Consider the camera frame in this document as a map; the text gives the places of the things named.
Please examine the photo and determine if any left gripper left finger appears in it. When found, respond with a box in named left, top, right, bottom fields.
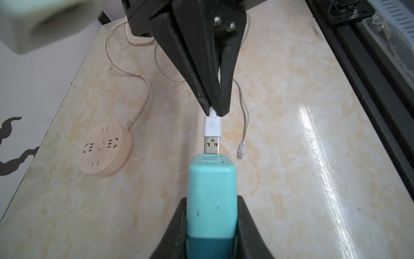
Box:
left=150, top=197, right=187, bottom=259

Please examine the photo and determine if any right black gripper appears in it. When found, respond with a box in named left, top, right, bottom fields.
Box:
left=121, top=0, right=264, bottom=117

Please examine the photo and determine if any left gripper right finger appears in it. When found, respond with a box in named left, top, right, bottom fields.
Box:
left=235, top=195, right=274, bottom=259

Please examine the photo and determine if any teal USB charger adapter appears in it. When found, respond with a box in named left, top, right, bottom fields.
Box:
left=185, top=154, right=238, bottom=259

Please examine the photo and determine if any white USB charging cable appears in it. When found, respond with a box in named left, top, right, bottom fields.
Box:
left=154, top=19, right=250, bottom=160

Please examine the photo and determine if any pink round power strip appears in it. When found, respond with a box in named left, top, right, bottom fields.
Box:
left=79, top=122, right=133, bottom=177

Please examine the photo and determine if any power strip white cord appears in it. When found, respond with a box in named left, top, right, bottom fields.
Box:
left=105, top=19, right=156, bottom=130

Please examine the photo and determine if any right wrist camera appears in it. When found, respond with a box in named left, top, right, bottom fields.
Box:
left=1, top=0, right=107, bottom=54

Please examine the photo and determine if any white slotted cable duct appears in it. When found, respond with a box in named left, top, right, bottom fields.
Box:
left=372, top=0, right=414, bottom=40

